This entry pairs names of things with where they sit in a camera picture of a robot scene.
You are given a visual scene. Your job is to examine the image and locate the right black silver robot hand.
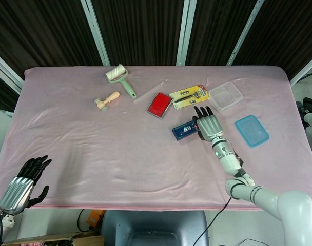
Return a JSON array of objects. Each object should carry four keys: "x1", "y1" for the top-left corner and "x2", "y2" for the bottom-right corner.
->
[{"x1": 191, "y1": 106, "x2": 224, "y2": 142}]

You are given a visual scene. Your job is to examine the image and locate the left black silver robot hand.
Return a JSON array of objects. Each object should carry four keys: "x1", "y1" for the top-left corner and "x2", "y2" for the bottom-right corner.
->
[{"x1": 0, "y1": 155, "x2": 53, "y2": 215}]

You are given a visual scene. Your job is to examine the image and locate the blue glasses case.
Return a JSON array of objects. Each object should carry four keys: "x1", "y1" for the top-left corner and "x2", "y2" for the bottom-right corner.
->
[{"x1": 171, "y1": 121, "x2": 201, "y2": 142}]

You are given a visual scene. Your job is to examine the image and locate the clear plastic container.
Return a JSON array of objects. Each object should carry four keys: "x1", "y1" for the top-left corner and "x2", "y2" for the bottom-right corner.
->
[{"x1": 209, "y1": 81, "x2": 244, "y2": 111}]

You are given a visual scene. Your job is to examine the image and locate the razor in yellow package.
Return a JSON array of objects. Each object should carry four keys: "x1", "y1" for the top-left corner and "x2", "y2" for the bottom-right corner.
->
[{"x1": 169, "y1": 84, "x2": 210, "y2": 110}]

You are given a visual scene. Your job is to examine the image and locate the blue plastic lid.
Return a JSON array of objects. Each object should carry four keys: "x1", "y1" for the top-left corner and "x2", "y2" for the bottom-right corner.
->
[{"x1": 235, "y1": 115, "x2": 270, "y2": 149}]

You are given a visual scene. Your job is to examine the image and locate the red ink pad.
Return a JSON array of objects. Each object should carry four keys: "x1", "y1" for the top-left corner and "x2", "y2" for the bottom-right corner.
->
[{"x1": 146, "y1": 92, "x2": 173, "y2": 120}]

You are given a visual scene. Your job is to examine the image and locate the brown cardboard box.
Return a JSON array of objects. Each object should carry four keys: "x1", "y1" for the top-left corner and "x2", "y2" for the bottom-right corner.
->
[{"x1": 1, "y1": 230, "x2": 105, "y2": 246}]

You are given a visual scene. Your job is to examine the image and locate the clear plastic tube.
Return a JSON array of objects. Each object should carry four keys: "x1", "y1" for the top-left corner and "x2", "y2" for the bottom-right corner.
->
[{"x1": 133, "y1": 79, "x2": 168, "y2": 104}]

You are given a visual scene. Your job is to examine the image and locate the orange device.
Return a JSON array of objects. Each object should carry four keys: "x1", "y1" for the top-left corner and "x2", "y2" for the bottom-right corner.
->
[{"x1": 87, "y1": 210, "x2": 105, "y2": 230}]

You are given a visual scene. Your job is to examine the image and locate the pink tablecloth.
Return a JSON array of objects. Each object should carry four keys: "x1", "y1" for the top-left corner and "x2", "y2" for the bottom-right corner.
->
[{"x1": 0, "y1": 66, "x2": 312, "y2": 212}]

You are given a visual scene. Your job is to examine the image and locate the black background equipment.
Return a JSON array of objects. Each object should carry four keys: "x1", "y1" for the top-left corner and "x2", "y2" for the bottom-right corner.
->
[{"x1": 296, "y1": 96, "x2": 312, "y2": 121}]

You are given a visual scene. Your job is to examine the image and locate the green lint roller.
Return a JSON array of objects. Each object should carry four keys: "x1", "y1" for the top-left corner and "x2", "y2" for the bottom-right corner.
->
[{"x1": 104, "y1": 64, "x2": 138, "y2": 99}]

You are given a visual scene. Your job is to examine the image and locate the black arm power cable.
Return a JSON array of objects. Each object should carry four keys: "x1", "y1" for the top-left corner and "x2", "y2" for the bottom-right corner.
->
[{"x1": 190, "y1": 196, "x2": 231, "y2": 246}]

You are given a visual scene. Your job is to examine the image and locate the white partition post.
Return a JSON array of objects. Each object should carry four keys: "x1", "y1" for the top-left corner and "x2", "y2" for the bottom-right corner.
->
[
  {"x1": 226, "y1": 0, "x2": 265, "y2": 66},
  {"x1": 80, "y1": 0, "x2": 111, "y2": 67},
  {"x1": 176, "y1": 0, "x2": 198, "y2": 66},
  {"x1": 0, "y1": 48, "x2": 25, "y2": 94},
  {"x1": 289, "y1": 51, "x2": 312, "y2": 87}
]

